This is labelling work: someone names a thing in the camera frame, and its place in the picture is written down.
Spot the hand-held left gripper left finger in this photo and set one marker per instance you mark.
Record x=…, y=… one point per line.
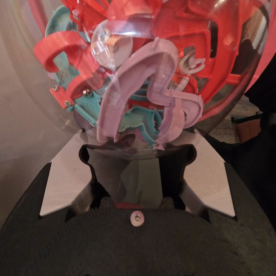
x=66, y=183

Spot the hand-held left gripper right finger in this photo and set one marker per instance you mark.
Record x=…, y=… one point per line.
x=207, y=181

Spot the clear red maze ball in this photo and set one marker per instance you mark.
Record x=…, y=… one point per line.
x=194, y=32

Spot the person's right forearm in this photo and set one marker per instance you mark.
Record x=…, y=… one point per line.
x=265, y=86

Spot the brown cardboard box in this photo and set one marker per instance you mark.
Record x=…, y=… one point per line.
x=248, y=131

